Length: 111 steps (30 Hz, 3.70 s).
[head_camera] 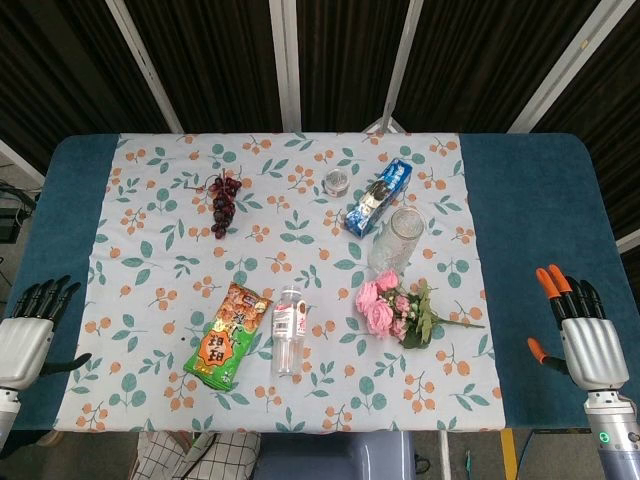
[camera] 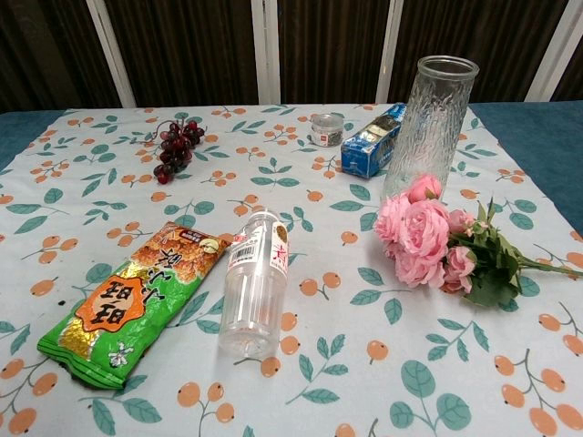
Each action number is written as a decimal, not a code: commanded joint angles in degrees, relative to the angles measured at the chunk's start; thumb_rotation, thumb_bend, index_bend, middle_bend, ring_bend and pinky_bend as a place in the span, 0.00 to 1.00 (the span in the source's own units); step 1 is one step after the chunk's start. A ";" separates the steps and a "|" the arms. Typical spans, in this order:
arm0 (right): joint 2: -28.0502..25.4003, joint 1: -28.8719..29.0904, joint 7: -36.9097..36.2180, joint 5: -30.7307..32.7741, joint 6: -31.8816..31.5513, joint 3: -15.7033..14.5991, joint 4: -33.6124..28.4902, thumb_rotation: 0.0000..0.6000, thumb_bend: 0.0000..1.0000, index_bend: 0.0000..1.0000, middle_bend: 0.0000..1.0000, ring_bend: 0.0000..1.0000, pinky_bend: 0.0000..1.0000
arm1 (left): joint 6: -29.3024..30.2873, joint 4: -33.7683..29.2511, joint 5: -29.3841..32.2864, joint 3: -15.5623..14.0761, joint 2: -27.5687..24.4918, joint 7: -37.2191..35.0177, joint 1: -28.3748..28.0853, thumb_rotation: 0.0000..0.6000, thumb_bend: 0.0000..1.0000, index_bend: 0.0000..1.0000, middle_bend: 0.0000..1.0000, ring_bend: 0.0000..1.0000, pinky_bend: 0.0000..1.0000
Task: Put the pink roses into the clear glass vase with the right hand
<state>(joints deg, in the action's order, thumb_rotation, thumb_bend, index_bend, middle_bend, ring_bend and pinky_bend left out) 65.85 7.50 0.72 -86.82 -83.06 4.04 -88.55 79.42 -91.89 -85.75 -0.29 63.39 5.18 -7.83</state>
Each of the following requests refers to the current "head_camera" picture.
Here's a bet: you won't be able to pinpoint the right orange-tipped robot hand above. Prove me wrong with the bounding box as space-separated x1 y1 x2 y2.
527 263 630 392

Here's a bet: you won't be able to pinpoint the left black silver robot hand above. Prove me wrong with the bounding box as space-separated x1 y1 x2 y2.
0 274 94 392

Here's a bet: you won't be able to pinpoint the pink artificial flower bouquet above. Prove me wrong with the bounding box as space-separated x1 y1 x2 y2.
355 268 487 351

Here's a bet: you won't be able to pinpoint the textured clear glass vase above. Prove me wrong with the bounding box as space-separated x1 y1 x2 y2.
368 206 427 274

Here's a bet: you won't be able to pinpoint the teal table cover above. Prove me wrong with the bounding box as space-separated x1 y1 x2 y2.
3 131 640 432

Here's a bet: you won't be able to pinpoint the green snack bag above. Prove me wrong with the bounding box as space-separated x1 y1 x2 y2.
182 282 271 392

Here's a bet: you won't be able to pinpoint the white checkered bag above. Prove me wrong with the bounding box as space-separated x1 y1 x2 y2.
130 430 262 480

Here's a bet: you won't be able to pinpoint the dark red plastic grapes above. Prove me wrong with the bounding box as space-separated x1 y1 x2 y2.
185 169 244 241

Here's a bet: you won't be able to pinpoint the blue cookie box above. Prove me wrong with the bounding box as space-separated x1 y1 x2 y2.
344 157 416 241

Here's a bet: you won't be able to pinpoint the clear plastic bottle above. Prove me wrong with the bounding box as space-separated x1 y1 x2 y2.
270 285 311 377

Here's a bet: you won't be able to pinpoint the floral print tablecloth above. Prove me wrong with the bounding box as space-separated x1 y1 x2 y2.
52 130 506 434

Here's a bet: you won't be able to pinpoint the small clear lidded jar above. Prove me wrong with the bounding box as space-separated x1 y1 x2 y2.
322 168 353 198

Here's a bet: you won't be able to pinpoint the white slanted frame post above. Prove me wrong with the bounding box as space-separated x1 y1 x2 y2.
506 0 624 134
103 0 185 134

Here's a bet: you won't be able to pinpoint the thin white frame post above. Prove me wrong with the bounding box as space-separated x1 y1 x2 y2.
361 0 427 134

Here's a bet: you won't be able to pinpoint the white double frame post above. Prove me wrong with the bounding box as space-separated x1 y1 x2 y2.
268 0 304 134

